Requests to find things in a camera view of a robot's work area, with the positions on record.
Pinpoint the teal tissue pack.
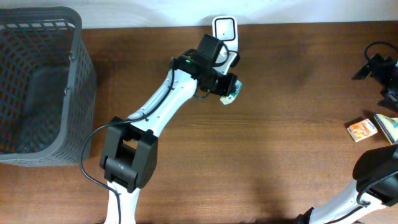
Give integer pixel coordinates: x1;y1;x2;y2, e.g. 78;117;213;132
220;80;243;105

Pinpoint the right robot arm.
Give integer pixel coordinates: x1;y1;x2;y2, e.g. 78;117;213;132
293;54;397;224

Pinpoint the yellow snack bag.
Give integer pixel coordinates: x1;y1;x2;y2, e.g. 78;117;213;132
374;113;397;145

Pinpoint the grey plastic mesh basket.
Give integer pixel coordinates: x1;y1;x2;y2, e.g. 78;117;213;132
1;7;97;167

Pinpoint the white barcode scanner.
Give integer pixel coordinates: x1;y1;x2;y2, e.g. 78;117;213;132
212;16;238;67

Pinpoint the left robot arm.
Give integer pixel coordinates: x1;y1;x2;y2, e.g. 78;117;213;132
99;34;242;223

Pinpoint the orange tissue pack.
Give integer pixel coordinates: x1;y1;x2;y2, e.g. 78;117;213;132
347;118;378;142

